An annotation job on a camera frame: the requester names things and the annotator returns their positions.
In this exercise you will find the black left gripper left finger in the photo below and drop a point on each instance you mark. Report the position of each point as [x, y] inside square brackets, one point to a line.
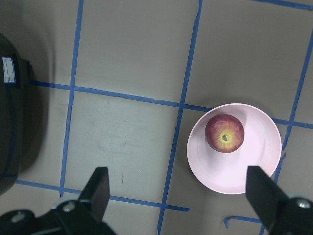
[81, 216]

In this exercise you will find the dark grey rice cooker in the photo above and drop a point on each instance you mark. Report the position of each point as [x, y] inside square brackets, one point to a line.
[14, 74]

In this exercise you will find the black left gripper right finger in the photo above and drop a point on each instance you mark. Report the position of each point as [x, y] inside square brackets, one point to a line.
[280, 214]

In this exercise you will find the red apple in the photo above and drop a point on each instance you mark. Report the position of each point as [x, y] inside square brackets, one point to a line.
[224, 133]

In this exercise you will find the pink plate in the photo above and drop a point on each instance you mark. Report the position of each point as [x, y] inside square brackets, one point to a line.
[226, 172]

